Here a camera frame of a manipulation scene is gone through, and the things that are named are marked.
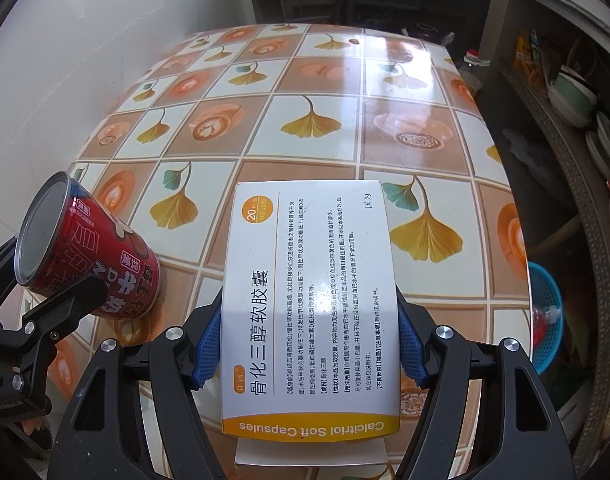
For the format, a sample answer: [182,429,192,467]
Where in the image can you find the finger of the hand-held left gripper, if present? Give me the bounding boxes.
[0,239,23,311]
[7,279,110,397]

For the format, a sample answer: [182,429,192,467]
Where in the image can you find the stacked white plates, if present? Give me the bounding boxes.
[585,110,610,181]

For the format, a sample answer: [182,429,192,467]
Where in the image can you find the patterned edge storage shelf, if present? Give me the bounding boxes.
[495,57,610,376]

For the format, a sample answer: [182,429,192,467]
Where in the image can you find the red drink can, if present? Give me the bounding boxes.
[13,171,167,320]

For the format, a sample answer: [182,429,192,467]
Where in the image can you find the red cap plastic bottle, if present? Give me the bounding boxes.
[459,49,491,92]

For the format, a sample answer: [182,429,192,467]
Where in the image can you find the blue plastic basket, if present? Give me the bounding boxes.
[528,261,566,376]

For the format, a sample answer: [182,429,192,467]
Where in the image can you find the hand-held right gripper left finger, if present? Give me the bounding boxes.
[47,285,226,480]

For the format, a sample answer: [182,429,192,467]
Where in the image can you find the ginkgo print tablecloth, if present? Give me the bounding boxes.
[15,22,533,480]

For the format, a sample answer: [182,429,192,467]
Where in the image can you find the green white bowls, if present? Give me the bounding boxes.
[548,71,598,128]

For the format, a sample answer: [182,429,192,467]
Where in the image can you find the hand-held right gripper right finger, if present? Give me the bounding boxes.
[395,285,578,480]

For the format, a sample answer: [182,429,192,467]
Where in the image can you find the white yellow medicine box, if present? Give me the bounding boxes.
[220,180,402,466]

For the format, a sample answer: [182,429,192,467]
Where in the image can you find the yellow seasoning packets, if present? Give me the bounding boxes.
[512,32,548,86]

